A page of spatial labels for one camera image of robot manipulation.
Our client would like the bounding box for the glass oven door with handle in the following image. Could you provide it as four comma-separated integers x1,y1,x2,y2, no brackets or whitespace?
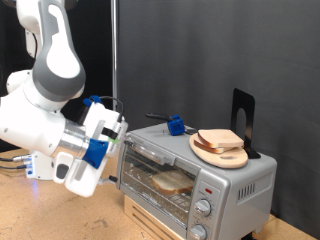
117,132,202,239

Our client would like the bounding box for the black base cable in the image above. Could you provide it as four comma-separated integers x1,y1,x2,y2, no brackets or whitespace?
0,163,29,171

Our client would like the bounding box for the blue cable clip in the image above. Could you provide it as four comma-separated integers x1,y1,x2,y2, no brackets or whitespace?
83,94,103,108

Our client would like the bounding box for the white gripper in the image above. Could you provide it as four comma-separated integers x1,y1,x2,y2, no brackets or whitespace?
53,99,129,198

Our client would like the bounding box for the silver toaster oven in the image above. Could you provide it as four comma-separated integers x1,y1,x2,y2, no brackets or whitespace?
115,120,278,240

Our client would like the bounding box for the black cable with silver connector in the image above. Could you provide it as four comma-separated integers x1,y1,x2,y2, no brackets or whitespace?
0,153,33,163

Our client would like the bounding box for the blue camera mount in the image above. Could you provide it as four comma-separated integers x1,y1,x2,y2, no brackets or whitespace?
82,138,110,170

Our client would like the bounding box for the black backdrop curtain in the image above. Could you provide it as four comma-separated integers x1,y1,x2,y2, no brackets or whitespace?
0,0,114,153

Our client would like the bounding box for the wire oven rack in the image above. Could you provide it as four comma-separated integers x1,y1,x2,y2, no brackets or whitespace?
121,159,198,221

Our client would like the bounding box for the vertical metal pole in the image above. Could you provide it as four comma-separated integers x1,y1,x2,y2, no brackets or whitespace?
110,0,119,111

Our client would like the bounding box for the black metal bookend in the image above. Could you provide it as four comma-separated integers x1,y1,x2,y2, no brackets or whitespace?
230,87,262,160

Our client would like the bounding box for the dark grey backdrop panel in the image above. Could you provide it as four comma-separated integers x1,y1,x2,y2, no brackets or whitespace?
118,0,320,239

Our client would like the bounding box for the wrist camera with green sticker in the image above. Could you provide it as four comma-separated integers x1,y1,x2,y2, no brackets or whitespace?
101,119,129,158

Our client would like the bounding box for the aluminium foil liner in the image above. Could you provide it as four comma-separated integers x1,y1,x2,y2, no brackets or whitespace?
126,184,188,221

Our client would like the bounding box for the round wooden cutting board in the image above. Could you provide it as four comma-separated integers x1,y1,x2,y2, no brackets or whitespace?
188,133,249,169

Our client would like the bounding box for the metal spatula with blue block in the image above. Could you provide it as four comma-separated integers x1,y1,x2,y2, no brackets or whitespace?
145,112,199,137

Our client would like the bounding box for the white bread slice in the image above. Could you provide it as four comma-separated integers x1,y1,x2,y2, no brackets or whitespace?
193,139,228,155
197,128,245,149
151,169,196,197

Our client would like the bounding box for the silver oven knob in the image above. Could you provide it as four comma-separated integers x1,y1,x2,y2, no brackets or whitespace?
188,223,208,240
193,198,213,218

